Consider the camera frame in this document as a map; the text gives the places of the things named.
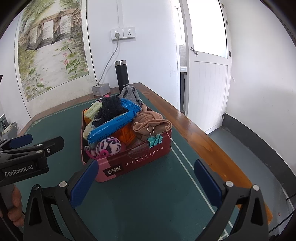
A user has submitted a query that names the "white door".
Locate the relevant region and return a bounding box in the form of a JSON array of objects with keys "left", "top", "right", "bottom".
[{"left": 185, "top": 0, "right": 232, "bottom": 135}]

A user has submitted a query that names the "leopard print sock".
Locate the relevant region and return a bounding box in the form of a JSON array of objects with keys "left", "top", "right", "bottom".
[{"left": 95, "top": 137, "right": 122, "bottom": 159}]

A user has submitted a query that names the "white power strip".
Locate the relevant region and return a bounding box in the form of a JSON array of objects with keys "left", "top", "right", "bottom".
[{"left": 2, "top": 123, "right": 18, "bottom": 133}]

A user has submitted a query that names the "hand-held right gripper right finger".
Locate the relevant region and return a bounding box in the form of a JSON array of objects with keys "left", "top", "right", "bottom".
[{"left": 194, "top": 159, "right": 270, "bottom": 241}]

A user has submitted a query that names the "black thermos bottle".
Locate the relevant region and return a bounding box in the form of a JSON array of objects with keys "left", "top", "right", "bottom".
[{"left": 115, "top": 60, "right": 130, "bottom": 92}]

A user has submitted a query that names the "wall painting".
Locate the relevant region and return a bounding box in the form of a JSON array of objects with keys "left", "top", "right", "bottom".
[{"left": 14, "top": 0, "right": 90, "bottom": 102}]

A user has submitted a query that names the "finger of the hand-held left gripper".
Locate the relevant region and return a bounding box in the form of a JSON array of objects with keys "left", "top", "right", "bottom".
[
  {"left": 0, "top": 136, "right": 65, "bottom": 164},
  {"left": 0, "top": 134, "right": 33, "bottom": 153}
]

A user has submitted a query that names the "beige sock bundle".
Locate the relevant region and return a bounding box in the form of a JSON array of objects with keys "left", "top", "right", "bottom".
[{"left": 132, "top": 104, "right": 173, "bottom": 142}]

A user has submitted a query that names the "person's left hand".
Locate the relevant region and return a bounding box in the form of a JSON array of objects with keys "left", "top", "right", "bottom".
[{"left": 0, "top": 185, "right": 23, "bottom": 227}]

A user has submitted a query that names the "grey power cable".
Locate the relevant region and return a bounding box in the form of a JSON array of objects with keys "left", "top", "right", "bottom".
[{"left": 97, "top": 32, "right": 121, "bottom": 87}]

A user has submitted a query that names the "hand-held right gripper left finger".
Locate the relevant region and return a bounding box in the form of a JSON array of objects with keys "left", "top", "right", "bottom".
[{"left": 23, "top": 159, "right": 100, "bottom": 241}]

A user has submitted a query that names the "teal binder clip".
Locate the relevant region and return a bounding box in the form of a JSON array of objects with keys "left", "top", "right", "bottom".
[{"left": 147, "top": 134, "right": 163, "bottom": 147}]

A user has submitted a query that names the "red tin container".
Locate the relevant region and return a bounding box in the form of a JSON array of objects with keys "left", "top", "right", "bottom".
[{"left": 80, "top": 105, "right": 173, "bottom": 182}]

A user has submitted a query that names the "small grey box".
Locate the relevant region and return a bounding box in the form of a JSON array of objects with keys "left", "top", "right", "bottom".
[{"left": 92, "top": 83, "right": 111, "bottom": 96}]

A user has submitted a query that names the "yellow medicine box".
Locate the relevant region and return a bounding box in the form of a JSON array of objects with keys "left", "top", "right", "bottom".
[{"left": 84, "top": 101, "right": 103, "bottom": 121}]

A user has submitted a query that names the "grey sock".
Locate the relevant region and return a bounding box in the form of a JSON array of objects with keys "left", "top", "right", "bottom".
[{"left": 118, "top": 86, "right": 142, "bottom": 109}]

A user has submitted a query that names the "black fuzzy sock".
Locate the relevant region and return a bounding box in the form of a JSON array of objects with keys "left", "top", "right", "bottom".
[{"left": 91, "top": 96, "right": 125, "bottom": 128}]

